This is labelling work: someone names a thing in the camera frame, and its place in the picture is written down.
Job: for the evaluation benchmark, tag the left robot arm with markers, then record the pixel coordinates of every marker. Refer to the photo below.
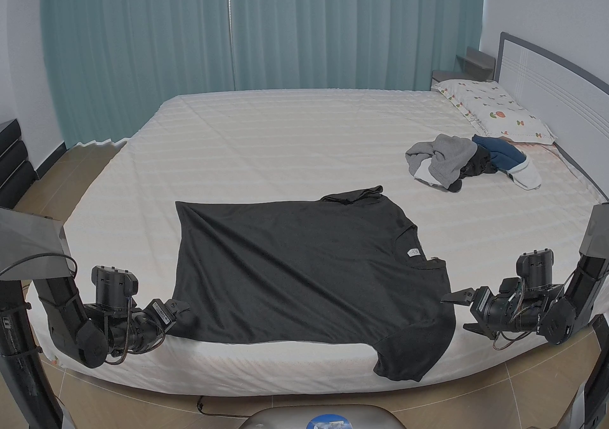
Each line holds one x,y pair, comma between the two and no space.
66,317

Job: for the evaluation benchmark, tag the grey bedside table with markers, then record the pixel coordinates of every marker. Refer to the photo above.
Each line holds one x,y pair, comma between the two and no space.
471,63

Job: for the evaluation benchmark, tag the pile of clothes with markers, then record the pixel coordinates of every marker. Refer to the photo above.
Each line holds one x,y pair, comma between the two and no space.
447,158

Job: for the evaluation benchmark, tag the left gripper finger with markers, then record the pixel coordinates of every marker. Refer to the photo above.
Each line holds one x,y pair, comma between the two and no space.
181,309

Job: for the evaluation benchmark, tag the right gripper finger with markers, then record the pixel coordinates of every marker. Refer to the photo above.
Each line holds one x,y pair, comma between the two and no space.
459,296
479,328

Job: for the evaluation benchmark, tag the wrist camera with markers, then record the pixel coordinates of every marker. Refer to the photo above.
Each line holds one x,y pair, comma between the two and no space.
114,282
535,270

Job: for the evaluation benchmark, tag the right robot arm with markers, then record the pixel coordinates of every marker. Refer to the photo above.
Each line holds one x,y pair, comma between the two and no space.
566,317

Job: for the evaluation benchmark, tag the black chest of drawers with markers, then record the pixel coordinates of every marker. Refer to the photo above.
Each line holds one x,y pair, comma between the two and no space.
12,160

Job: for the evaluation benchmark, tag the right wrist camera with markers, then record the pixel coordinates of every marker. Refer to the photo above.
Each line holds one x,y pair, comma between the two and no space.
535,270

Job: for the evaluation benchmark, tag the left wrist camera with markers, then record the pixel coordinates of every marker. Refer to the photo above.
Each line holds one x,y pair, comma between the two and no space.
114,282

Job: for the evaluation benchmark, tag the blue-green curtain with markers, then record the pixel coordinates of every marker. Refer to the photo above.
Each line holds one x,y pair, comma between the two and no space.
352,13
138,37

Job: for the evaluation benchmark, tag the white printed pillow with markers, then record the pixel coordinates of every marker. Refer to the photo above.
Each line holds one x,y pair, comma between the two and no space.
495,110

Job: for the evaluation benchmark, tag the bed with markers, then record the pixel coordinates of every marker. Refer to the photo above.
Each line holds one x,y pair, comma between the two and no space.
295,141

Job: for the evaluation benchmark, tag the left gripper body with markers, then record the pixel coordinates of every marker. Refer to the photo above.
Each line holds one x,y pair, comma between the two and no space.
152,325

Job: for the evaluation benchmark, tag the black T-shirt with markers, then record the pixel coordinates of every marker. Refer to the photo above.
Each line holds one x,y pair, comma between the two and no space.
295,275

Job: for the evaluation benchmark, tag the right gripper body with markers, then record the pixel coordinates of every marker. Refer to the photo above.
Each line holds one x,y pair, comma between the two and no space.
497,310

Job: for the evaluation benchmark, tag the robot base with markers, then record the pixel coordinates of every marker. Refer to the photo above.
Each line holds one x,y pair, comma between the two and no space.
314,417

